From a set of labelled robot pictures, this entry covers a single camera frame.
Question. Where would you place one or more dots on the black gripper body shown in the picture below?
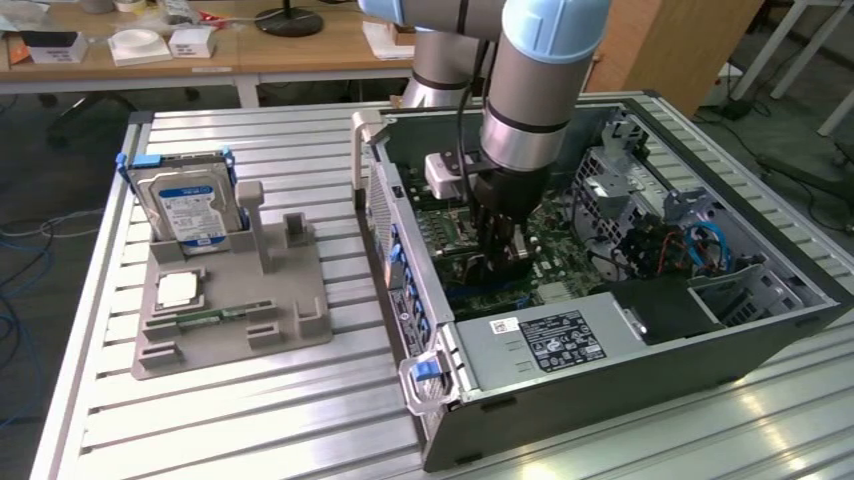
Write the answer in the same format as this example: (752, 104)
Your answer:
(510, 195)

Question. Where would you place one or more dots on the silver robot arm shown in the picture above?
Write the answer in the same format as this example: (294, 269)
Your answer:
(527, 90)

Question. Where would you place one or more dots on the CPU socket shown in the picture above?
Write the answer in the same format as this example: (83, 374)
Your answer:
(462, 222)

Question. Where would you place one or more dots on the small silver heat sink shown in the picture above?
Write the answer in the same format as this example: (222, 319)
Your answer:
(557, 292)

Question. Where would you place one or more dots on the metal disk bay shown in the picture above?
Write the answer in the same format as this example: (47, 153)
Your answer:
(614, 190)

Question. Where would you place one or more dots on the grey power supply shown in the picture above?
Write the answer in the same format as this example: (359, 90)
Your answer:
(507, 350)

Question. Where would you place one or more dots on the blue case latch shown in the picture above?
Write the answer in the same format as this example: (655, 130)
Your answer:
(427, 371)

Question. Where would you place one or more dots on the grey parts rack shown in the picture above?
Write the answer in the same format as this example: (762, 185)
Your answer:
(287, 280)

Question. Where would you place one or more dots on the stack of white papers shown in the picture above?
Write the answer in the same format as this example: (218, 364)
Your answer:
(387, 47)

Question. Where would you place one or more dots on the open black PC case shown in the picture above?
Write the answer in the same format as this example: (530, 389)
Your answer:
(667, 390)

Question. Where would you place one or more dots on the wooden cabinet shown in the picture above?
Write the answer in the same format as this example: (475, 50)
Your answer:
(667, 50)

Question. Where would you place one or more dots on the black power adapter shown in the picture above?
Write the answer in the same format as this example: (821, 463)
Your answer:
(736, 110)

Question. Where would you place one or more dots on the wooden desk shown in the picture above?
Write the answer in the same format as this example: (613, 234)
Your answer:
(301, 55)

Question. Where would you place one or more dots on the green RAM stick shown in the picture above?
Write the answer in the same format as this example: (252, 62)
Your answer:
(214, 316)

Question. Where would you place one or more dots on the black stand foot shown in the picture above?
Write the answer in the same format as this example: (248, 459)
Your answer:
(808, 175)

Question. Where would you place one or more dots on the hard disk with blue carrier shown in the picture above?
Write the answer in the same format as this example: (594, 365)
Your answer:
(190, 210)

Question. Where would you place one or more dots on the black lamp base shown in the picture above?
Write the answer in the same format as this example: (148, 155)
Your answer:
(288, 22)

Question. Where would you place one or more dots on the silver CPU chip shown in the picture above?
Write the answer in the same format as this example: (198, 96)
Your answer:
(176, 290)

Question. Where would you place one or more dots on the small white labelled box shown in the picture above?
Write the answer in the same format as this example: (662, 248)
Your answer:
(192, 44)

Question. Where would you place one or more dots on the white round holder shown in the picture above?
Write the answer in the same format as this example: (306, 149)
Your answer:
(136, 47)

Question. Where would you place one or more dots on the black chair base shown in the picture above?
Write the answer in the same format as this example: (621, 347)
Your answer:
(87, 107)

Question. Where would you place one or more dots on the grey cup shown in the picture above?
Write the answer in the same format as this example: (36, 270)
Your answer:
(98, 6)

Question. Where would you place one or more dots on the white box with dark top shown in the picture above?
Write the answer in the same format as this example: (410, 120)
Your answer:
(54, 50)

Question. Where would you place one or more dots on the orange box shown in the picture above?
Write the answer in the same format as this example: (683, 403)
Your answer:
(16, 52)

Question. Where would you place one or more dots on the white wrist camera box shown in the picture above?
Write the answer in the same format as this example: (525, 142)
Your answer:
(449, 175)

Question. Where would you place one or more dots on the white table frame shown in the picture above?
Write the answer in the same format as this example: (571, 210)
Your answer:
(788, 65)

